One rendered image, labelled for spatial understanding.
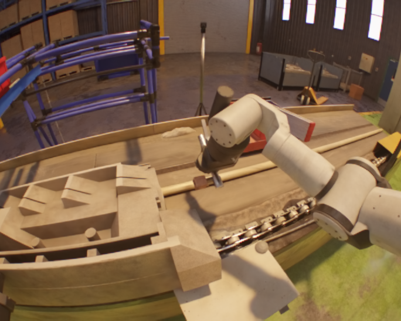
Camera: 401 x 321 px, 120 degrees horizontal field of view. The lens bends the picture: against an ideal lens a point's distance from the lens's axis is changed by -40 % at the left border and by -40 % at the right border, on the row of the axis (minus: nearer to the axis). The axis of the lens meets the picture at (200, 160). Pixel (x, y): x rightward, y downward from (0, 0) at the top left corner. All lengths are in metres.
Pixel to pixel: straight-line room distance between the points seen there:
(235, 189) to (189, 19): 10.48
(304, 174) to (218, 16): 11.35
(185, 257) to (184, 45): 10.75
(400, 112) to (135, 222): 5.58
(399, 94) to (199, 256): 5.51
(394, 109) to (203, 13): 9.55
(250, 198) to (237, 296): 0.40
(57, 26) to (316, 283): 10.24
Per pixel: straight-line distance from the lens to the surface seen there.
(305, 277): 1.57
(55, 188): 0.72
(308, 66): 6.11
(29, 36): 10.15
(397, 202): 0.31
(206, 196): 0.75
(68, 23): 9.43
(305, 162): 0.34
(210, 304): 0.53
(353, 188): 0.33
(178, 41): 10.78
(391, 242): 0.31
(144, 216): 0.46
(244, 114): 0.36
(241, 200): 0.76
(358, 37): 10.21
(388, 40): 9.70
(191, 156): 0.93
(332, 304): 1.65
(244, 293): 0.55
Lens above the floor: 1.32
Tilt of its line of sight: 39 degrees down
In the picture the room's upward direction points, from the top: 2 degrees clockwise
